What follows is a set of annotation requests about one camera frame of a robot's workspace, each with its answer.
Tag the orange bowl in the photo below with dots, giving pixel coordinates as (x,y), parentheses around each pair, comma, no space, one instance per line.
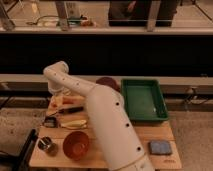
(76,145)

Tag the black handled knife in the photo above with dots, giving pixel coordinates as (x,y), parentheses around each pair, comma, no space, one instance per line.
(67,111)

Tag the purple bowl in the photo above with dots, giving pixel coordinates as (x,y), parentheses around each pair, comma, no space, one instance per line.
(108,81)

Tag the person in background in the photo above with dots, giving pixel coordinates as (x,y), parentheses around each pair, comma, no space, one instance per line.
(136,12)

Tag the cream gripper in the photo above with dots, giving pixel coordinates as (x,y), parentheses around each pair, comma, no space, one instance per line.
(58,100)

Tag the metal cup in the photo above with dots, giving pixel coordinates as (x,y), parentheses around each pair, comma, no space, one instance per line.
(48,146)

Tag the black chair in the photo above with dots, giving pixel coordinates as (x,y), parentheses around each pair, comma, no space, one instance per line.
(15,161)

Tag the orange pepper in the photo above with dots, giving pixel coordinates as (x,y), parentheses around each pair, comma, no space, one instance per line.
(72,100)

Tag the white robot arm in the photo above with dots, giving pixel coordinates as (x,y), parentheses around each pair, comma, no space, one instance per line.
(119,143)

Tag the small metal tin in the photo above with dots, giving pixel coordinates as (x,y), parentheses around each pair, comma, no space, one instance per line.
(50,122)

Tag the green plastic tray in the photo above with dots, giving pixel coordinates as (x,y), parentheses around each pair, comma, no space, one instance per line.
(144,100)

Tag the blue sponge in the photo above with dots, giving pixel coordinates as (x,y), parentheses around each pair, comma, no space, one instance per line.
(160,147)

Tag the yellow banana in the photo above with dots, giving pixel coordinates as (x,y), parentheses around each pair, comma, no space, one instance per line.
(75,124)

